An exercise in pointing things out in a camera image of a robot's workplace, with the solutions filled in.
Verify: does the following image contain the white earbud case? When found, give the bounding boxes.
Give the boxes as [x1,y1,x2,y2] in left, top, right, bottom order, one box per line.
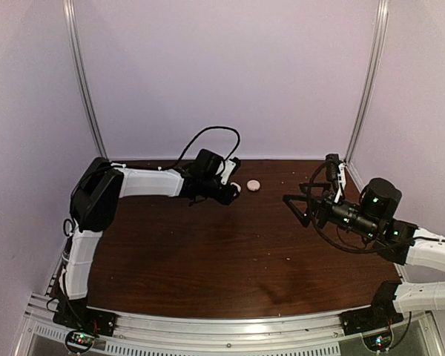
[231,182,241,194]

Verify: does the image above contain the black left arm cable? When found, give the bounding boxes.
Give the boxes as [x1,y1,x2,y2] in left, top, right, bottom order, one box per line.
[170,125,242,171]

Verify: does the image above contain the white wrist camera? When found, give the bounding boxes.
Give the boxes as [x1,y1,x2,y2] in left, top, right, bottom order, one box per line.
[325,154,346,203]
[217,157,240,185]

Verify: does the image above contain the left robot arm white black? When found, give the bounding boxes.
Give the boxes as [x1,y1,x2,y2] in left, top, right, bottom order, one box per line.
[59,149,241,329]

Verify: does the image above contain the aluminium corner post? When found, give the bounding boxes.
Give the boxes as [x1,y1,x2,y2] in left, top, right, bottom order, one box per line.
[62,0,108,158]
[345,0,389,165]

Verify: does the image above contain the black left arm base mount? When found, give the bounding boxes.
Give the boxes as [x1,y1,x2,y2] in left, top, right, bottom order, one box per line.
[53,303,116,337]

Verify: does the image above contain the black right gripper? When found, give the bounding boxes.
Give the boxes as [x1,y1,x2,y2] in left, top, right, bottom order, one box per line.
[283,182,380,240]

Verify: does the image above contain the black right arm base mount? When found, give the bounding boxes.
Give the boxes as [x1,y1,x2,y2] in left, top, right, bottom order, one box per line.
[340,306,403,336]

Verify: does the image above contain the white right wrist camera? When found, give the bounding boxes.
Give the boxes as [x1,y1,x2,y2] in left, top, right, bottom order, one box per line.
[325,154,346,203]

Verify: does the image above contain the right base circuit board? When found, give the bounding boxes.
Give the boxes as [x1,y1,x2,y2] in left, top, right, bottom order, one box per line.
[363,332,393,352]

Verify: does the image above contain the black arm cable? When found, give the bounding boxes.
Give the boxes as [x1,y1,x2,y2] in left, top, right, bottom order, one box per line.
[170,125,242,171]
[306,162,412,254]

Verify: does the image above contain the left base circuit board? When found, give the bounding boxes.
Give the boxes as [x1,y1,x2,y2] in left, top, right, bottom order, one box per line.
[65,330,96,353]

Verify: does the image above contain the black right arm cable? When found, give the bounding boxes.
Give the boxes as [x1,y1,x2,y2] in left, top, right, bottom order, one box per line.
[306,162,412,254]

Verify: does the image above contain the aluminium left corner post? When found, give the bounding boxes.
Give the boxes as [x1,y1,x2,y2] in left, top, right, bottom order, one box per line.
[62,0,108,158]

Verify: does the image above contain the pink earbud case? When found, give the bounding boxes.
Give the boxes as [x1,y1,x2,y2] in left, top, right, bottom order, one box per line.
[246,179,261,192]

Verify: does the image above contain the aluminium right corner post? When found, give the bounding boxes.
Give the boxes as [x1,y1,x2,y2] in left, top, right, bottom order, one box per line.
[345,0,389,165]

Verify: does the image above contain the aluminium front rail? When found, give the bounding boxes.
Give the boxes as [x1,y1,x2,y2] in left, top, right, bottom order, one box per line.
[11,293,445,355]

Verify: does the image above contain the base circuit board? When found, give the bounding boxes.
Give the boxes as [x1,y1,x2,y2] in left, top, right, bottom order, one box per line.
[363,332,393,352]
[65,330,96,353]

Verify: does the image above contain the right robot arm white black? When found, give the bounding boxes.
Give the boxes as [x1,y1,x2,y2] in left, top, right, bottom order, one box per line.
[283,178,445,328]

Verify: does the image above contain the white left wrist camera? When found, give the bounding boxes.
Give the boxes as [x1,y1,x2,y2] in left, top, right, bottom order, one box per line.
[217,157,240,185]

